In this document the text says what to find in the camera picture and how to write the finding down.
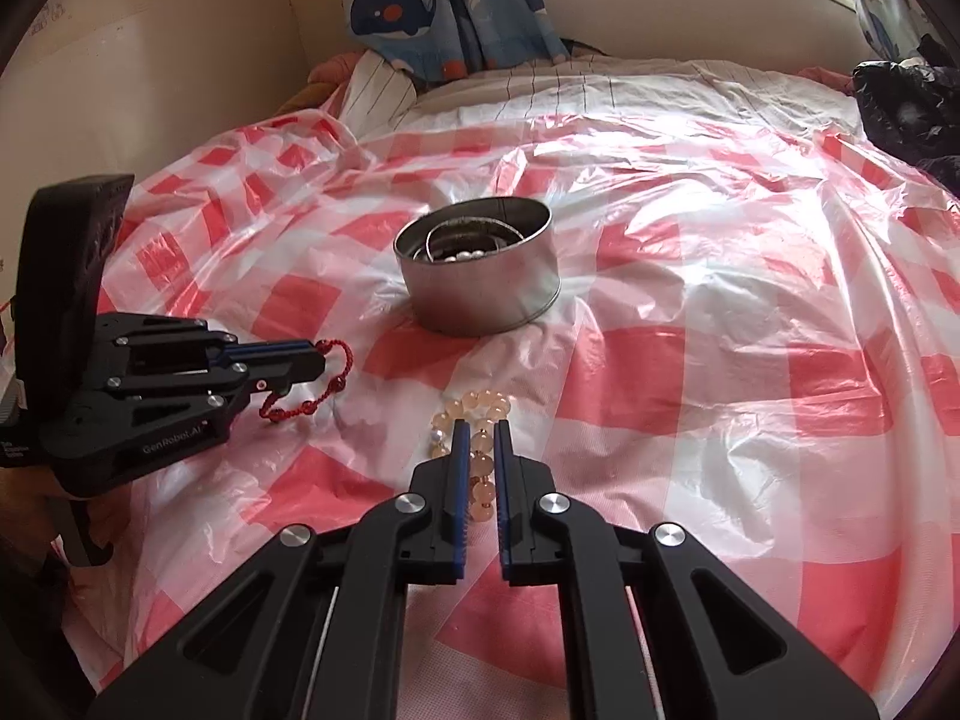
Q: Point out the pink curtain right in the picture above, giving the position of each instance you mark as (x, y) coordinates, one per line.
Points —
(894, 28)

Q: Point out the silver bangle in tin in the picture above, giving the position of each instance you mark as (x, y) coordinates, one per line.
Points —
(467, 238)

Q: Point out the black camera box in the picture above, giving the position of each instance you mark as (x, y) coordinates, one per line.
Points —
(69, 232)

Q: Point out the red white checkered plastic sheet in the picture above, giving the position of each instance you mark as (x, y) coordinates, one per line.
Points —
(756, 337)

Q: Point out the whale pattern curtain left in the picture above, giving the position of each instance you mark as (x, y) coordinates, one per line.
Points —
(437, 41)

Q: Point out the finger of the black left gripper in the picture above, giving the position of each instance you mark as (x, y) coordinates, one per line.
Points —
(268, 352)
(272, 377)

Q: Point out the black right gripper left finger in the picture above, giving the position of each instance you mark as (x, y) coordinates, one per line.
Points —
(311, 626)

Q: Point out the round metal tin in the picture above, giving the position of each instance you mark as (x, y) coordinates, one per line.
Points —
(494, 294)

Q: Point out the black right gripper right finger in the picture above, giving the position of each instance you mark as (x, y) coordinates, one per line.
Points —
(653, 624)

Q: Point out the orange plush toy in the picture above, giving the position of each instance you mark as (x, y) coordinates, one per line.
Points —
(323, 81)

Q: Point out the black jacket pile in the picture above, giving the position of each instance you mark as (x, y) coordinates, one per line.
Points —
(911, 109)

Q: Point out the white striped pillow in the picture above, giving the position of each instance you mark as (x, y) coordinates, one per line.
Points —
(376, 96)

